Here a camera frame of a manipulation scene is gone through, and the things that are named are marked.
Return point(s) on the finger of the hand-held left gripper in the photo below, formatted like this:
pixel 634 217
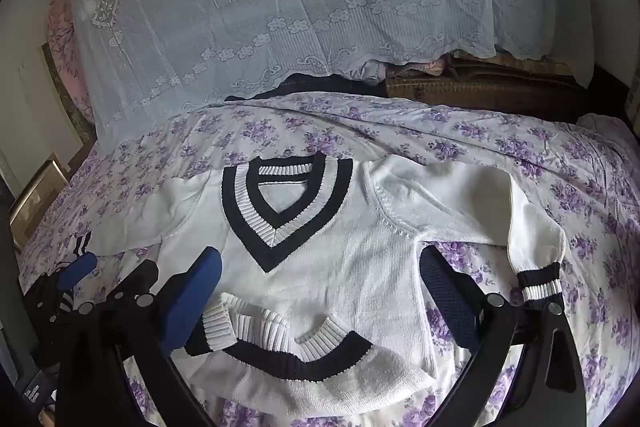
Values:
pixel 137 279
pixel 80 268

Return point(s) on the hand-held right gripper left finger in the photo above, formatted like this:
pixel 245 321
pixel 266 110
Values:
pixel 192 302

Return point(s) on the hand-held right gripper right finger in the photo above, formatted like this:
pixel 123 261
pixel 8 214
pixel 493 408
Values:
pixel 450 302

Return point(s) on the white sweater with navy trim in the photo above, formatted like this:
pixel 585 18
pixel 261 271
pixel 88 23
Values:
pixel 325 267

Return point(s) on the purple floral bedsheet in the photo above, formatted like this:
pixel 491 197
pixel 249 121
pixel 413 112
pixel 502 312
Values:
pixel 550 157

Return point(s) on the brown woven mat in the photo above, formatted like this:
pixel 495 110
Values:
pixel 475 92

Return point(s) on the crumpled pink grey cloth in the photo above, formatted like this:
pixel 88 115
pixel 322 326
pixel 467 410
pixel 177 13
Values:
pixel 425 67

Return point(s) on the dark cloth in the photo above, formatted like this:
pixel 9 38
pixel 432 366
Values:
pixel 325 84

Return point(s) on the gilded picture frame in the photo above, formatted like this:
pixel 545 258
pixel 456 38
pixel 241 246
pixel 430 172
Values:
pixel 35 197

